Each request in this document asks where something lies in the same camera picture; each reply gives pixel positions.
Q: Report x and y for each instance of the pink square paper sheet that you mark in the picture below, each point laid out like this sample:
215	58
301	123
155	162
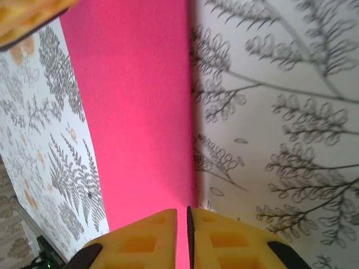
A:
134	98

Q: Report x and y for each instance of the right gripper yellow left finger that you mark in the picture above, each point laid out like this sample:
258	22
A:
140	241

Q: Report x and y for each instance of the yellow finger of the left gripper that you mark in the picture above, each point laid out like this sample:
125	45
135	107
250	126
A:
25	16

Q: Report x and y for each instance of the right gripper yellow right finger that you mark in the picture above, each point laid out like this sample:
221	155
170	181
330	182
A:
252	232

